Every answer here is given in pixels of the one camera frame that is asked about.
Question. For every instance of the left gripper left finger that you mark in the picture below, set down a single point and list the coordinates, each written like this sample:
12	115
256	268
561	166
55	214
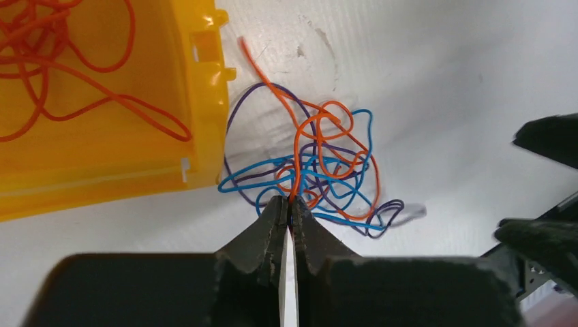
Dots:
258	250

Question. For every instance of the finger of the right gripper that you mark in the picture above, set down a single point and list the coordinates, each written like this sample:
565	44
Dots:
553	137
552	245

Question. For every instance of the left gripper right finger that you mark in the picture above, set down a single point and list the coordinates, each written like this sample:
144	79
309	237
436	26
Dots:
315	247

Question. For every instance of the yellow plastic bin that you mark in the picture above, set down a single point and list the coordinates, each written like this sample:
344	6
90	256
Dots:
106	100

